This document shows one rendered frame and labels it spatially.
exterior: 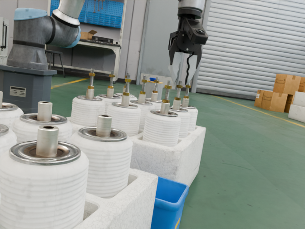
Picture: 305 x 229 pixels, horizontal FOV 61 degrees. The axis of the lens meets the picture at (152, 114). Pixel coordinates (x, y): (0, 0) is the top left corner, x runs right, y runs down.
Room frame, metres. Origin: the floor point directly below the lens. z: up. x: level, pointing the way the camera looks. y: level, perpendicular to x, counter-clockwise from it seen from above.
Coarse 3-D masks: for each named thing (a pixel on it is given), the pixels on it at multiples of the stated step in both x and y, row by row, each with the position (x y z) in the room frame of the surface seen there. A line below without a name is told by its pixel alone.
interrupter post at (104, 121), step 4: (100, 116) 0.38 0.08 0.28; (104, 116) 0.40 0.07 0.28; (108, 116) 0.39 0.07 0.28; (100, 120) 0.38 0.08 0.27; (104, 120) 0.38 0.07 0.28; (108, 120) 0.38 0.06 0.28; (100, 124) 0.38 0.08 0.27; (104, 124) 0.38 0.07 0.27; (108, 124) 0.38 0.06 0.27; (100, 128) 0.38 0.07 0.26; (104, 128) 0.38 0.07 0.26; (108, 128) 0.38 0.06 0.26; (96, 132) 0.39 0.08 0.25; (100, 132) 0.38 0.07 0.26; (104, 132) 0.38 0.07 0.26; (108, 132) 0.39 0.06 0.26; (104, 136) 0.38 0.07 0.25
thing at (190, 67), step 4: (192, 56) 0.79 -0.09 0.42; (196, 56) 0.79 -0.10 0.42; (188, 60) 0.79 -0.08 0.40; (192, 60) 0.79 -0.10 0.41; (196, 60) 0.80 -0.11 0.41; (188, 64) 0.79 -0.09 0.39; (192, 64) 0.79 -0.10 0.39; (196, 64) 0.80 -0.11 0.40; (188, 68) 0.80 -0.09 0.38; (192, 68) 0.79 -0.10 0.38; (188, 72) 0.79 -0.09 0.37; (192, 72) 0.79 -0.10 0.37; (188, 76) 0.79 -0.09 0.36; (192, 76) 0.80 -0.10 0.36; (188, 80) 0.79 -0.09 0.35
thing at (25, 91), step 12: (0, 72) 0.99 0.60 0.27; (12, 72) 0.97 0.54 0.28; (24, 72) 0.97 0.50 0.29; (36, 72) 0.97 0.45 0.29; (48, 72) 1.03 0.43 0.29; (0, 84) 0.99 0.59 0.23; (12, 84) 0.97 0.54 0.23; (24, 84) 0.98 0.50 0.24; (36, 84) 0.99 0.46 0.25; (48, 84) 1.08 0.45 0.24; (12, 96) 0.97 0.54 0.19; (24, 96) 0.98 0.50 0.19; (36, 96) 0.99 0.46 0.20; (48, 96) 1.09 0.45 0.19; (24, 108) 0.98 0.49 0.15; (36, 108) 1.00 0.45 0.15
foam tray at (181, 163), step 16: (80, 128) 0.68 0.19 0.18; (144, 144) 0.62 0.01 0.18; (192, 144) 0.73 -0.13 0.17; (144, 160) 0.62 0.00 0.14; (160, 160) 0.60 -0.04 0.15; (176, 160) 0.59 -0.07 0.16; (192, 160) 0.78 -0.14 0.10; (160, 176) 0.60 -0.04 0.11; (176, 176) 0.59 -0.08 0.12; (192, 176) 0.83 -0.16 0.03
